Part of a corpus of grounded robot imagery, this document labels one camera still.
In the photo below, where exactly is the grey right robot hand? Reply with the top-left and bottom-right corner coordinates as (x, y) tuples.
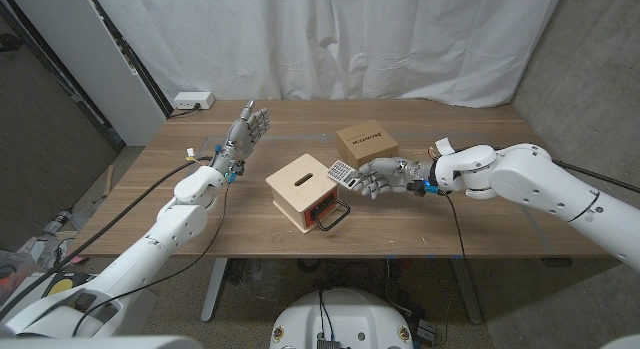
(349, 156), (436, 200)

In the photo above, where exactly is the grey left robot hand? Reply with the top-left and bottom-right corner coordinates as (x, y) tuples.
(209, 99), (272, 179)

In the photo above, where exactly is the small grey calculator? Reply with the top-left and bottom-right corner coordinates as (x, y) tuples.
(327, 159), (359, 191)

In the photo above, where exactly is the brown cardboard box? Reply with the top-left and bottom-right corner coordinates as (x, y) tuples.
(335, 119), (401, 170)

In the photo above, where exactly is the wooden drawer box with slot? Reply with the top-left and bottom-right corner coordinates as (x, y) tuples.
(265, 153), (351, 235)

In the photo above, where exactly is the white power strip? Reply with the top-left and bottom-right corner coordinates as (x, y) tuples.
(173, 91), (216, 111)

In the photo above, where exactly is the white curtain backdrop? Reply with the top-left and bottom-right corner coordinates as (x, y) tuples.
(89, 0), (566, 109)

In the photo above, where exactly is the grey metal table leg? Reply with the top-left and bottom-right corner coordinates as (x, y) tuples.
(200, 258), (229, 324)
(449, 258), (484, 325)

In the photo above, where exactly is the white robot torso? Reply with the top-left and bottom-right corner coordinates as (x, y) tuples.
(269, 287), (415, 349)

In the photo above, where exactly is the grey power adapter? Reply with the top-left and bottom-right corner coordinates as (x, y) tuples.
(414, 317), (437, 343)

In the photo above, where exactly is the grey cylindrical motor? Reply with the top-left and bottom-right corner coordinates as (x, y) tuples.
(43, 210), (76, 235)

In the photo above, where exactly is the white cable tag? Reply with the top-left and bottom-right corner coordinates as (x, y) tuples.
(433, 137), (456, 157)

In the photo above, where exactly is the black metal drawer handle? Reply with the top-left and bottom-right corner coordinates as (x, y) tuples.
(312, 198), (352, 233)

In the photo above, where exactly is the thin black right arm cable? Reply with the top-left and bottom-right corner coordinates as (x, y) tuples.
(443, 193), (471, 263)

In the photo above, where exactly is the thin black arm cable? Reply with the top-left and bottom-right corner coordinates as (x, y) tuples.
(71, 180), (231, 339)
(443, 193), (471, 263)

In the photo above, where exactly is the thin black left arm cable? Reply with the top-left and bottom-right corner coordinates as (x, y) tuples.
(71, 180), (231, 339)

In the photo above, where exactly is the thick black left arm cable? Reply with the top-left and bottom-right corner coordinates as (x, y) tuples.
(0, 156), (214, 323)

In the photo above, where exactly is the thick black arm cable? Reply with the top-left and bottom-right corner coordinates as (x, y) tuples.
(549, 158), (640, 194)
(0, 156), (214, 323)

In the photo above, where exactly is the white panel with black frame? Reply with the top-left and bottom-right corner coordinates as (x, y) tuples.
(4, 0), (169, 148)

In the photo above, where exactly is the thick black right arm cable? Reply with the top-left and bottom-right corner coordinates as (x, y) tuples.
(549, 158), (640, 194)

